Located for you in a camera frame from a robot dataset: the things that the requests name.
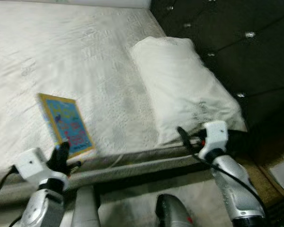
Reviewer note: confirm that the silver robot leg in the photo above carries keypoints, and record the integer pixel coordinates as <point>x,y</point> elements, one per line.
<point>85,208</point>
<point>173,213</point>

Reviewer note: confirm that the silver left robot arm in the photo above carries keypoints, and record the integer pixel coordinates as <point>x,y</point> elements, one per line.
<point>42,208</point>

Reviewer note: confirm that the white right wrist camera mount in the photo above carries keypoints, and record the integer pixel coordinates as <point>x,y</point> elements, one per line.
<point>215,135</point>

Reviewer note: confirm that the silver robot right leg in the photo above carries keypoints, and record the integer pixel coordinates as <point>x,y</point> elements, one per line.
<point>173,213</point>

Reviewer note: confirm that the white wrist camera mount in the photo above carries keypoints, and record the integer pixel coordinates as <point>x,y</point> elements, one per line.
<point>33,163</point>
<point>215,135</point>

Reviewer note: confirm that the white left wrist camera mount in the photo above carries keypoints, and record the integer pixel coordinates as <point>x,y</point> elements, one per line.
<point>33,163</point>

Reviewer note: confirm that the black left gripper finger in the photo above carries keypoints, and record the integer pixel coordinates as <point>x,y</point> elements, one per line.
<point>62,152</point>

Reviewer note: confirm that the white pillow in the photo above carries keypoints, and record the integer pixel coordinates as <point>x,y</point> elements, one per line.
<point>180,80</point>

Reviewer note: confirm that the black tufted headboard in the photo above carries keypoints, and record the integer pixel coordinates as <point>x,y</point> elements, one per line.
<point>236,61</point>

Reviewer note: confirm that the grey quilted mattress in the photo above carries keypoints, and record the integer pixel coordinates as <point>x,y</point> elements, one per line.
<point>61,56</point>

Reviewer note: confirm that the silver robot left leg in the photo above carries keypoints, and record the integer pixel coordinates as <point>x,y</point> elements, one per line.
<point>85,208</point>

